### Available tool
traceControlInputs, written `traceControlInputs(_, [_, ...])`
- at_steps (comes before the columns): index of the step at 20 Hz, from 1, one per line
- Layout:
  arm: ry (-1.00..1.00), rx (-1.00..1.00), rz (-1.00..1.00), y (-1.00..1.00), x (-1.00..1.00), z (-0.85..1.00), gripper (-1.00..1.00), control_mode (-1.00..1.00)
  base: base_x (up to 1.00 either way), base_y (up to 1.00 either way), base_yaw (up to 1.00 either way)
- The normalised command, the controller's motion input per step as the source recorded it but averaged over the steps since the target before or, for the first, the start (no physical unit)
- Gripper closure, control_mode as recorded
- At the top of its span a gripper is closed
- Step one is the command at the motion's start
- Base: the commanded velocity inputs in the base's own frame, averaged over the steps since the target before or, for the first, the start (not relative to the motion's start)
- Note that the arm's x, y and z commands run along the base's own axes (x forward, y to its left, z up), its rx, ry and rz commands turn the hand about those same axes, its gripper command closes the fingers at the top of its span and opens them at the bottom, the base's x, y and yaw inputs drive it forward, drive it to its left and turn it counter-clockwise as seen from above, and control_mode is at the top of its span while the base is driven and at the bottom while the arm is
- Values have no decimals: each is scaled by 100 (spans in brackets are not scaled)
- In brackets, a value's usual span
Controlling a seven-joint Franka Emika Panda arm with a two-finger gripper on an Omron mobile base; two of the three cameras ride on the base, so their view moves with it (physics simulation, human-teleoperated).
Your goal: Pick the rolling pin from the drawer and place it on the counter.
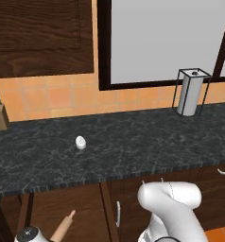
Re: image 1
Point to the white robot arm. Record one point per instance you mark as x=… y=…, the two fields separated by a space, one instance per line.
x=176 y=214

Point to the dark wood open drawer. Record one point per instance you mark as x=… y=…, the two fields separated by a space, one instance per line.
x=83 y=211

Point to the white paper towel roll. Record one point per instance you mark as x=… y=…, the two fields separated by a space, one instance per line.
x=190 y=94

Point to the small white egg-shaped object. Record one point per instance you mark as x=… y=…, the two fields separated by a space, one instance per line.
x=81 y=142

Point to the dark wood drawer front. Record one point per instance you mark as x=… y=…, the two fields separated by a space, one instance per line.
x=216 y=201

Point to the wooden rolling pin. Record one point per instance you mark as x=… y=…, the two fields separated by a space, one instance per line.
x=63 y=227

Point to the dark framed window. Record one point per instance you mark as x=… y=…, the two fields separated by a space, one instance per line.
x=168 y=38

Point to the dark wood wall cupboard door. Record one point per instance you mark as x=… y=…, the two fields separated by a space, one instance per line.
x=38 y=34

